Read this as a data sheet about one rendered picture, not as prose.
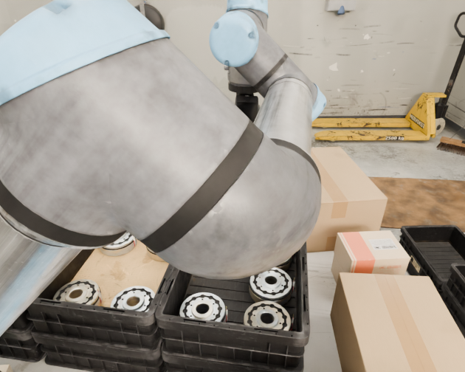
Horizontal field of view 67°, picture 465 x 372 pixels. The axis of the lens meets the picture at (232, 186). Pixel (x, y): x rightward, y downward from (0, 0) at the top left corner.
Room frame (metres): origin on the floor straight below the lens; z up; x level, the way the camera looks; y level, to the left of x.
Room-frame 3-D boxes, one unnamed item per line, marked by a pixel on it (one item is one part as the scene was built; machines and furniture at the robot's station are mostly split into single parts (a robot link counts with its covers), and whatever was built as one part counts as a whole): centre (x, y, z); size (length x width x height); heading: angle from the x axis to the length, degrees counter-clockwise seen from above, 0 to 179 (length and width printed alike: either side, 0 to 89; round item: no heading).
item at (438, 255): (1.29, -1.04, 0.26); 0.40 x 0.30 x 0.23; 2
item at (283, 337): (0.62, -0.02, 0.92); 0.40 x 0.30 x 0.02; 171
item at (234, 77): (0.71, -0.02, 1.33); 0.08 x 0.08 x 0.05
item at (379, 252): (0.76, -0.39, 0.81); 0.16 x 0.12 x 0.07; 94
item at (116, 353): (0.67, 0.27, 0.76); 0.40 x 0.30 x 0.12; 171
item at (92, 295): (0.57, 0.36, 0.86); 0.10 x 0.10 x 0.01
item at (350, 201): (1.11, -0.32, 0.80); 0.40 x 0.30 x 0.20; 7
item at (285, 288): (0.61, -0.09, 0.86); 0.10 x 0.10 x 0.01
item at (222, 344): (0.62, -0.02, 0.87); 0.40 x 0.30 x 0.11; 171
